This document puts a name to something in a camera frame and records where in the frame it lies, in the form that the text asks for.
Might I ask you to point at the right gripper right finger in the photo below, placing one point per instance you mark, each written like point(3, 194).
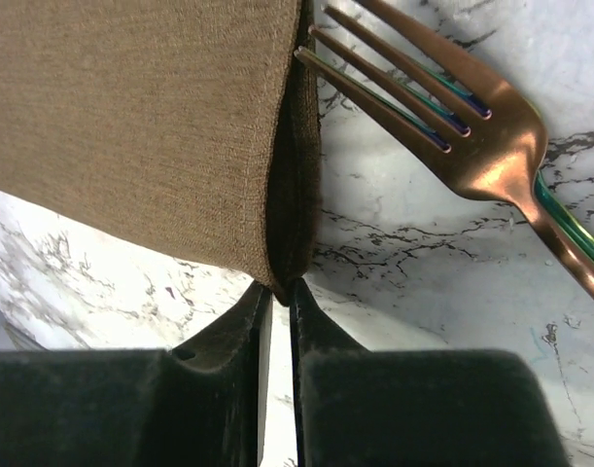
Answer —
point(356, 407)

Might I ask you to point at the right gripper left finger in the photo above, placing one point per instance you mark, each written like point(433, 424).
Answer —
point(201, 403)

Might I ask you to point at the brown cloth napkin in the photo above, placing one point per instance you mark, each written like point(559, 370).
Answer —
point(187, 127)

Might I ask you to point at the copper iridescent fork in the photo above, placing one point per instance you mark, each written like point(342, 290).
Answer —
point(476, 133)

